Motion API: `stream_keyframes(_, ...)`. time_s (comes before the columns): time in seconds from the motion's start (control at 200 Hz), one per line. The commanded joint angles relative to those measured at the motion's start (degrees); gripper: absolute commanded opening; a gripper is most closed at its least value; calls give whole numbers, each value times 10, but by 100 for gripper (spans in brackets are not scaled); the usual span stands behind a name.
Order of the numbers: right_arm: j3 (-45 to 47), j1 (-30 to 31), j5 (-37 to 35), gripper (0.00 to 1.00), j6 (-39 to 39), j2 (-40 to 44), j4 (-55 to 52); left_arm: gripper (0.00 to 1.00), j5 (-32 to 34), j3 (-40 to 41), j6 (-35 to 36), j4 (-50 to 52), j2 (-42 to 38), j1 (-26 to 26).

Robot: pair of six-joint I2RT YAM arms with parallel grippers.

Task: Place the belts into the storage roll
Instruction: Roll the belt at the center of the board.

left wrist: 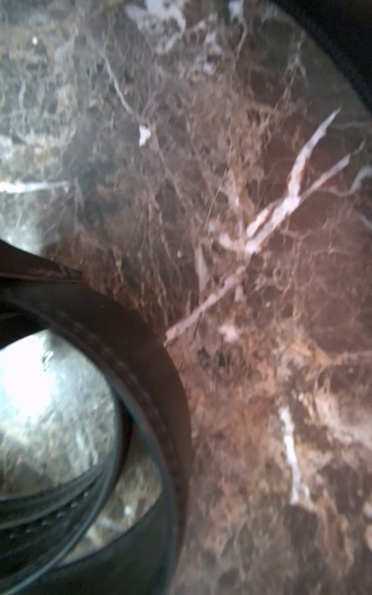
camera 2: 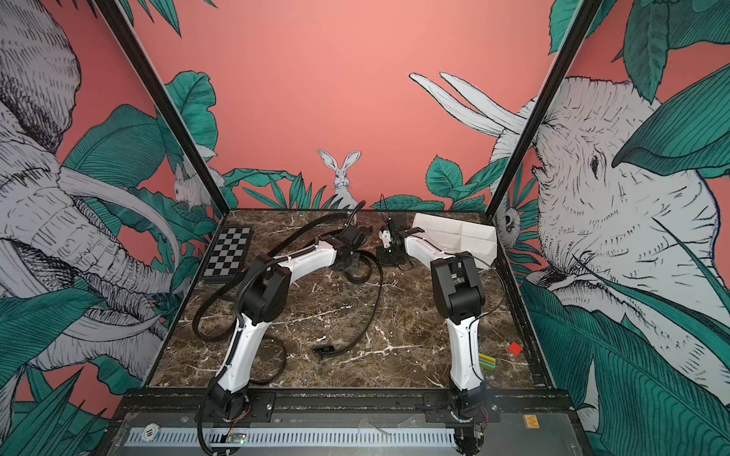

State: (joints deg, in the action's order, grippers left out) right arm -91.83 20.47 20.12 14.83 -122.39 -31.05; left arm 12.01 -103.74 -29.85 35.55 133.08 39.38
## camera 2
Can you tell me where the black white checkerboard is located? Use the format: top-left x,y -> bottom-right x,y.
202,225 -> 254,283

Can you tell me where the left black frame post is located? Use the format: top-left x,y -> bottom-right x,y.
94,0 -> 230,217

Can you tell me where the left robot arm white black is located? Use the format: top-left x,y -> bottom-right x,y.
210,226 -> 369,403

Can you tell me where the orange label sticker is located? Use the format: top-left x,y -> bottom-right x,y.
523,414 -> 540,429

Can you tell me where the red cube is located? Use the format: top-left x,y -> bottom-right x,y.
508,342 -> 524,357

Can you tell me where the green yellow striped block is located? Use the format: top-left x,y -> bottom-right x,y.
478,353 -> 496,371

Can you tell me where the black belt upper long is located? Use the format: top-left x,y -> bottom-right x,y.
191,212 -> 350,343

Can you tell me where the right black frame post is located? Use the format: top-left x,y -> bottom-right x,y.
486,0 -> 602,222

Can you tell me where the white foam storage box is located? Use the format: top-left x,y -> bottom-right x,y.
413,213 -> 498,268

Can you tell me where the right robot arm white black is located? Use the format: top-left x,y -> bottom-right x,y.
378,216 -> 485,393

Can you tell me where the white slotted cable duct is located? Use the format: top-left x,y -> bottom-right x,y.
124,427 -> 456,450

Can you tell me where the black frame post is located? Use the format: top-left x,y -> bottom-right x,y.
94,0 -> 230,217
486,0 -> 602,222

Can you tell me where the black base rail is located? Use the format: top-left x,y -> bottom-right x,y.
113,388 -> 574,424

